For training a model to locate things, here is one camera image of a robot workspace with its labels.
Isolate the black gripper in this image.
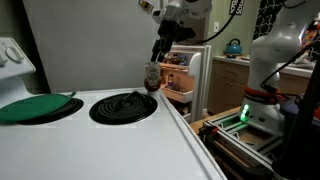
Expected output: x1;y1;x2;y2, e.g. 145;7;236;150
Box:
150;19;197;64

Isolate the small glass jar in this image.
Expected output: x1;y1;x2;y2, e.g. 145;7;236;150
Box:
143;60;162;98

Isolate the small bottle purple-blue cap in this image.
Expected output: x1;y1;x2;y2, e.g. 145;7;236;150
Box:
167;73;175;89

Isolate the white fridge door with shelves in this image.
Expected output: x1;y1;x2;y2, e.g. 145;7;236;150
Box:
159;44;213;123

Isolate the small fridge magnet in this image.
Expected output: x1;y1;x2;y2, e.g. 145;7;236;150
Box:
138;0;155;14

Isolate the grey refrigerator body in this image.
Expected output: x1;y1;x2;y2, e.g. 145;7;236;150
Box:
21;0;162;94

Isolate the black coil burner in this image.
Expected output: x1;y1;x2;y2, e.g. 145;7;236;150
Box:
16;97;84;126
88;90;158;126

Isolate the teal kettle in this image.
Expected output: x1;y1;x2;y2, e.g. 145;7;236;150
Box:
224;38;243;57

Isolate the wooden kitchen counter cabinet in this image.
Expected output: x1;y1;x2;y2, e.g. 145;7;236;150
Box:
207;54;314;116

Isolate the white electric stove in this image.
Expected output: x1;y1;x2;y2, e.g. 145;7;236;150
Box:
0;36;228;180

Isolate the green pot holder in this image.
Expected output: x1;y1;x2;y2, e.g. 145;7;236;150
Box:
0;91;77;124

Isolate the white stove knob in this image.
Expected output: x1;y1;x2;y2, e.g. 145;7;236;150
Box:
4;46;25;65

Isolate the colourful patterned cloth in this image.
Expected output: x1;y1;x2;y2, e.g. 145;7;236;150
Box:
301;23;320;51

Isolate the black foreground stand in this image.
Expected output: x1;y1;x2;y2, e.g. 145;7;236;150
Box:
271;43;320;180

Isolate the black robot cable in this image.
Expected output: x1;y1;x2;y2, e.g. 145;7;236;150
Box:
181;6;238;46

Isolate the small black-white wall picture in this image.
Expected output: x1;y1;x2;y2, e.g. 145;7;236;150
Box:
229;0;245;16

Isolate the black-white patterned wall hanging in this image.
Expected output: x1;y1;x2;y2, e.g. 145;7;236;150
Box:
253;0;288;39

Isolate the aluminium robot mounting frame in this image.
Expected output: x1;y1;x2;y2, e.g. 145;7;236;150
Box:
199;113;288;180

